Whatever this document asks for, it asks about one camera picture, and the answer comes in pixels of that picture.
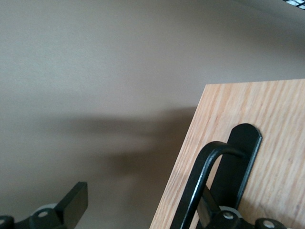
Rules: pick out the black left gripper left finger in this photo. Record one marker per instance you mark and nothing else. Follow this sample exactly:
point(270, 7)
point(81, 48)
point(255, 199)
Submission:
point(71, 205)

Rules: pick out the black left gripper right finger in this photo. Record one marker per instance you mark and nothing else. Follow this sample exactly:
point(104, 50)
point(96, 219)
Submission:
point(209, 207)

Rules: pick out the light wooden drawer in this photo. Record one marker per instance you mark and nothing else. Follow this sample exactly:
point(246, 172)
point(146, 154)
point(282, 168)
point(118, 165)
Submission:
point(274, 155)

